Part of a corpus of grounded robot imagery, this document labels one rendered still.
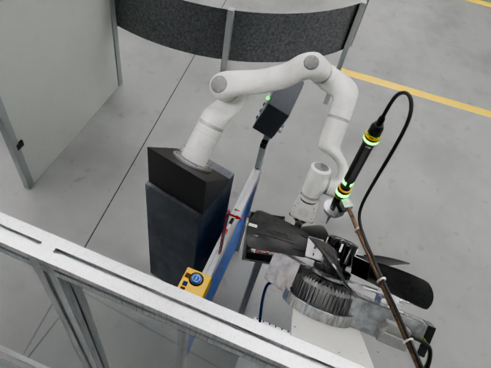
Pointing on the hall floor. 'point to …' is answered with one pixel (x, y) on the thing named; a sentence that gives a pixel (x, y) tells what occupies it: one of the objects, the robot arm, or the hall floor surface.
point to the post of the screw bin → (249, 287)
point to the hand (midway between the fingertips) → (297, 225)
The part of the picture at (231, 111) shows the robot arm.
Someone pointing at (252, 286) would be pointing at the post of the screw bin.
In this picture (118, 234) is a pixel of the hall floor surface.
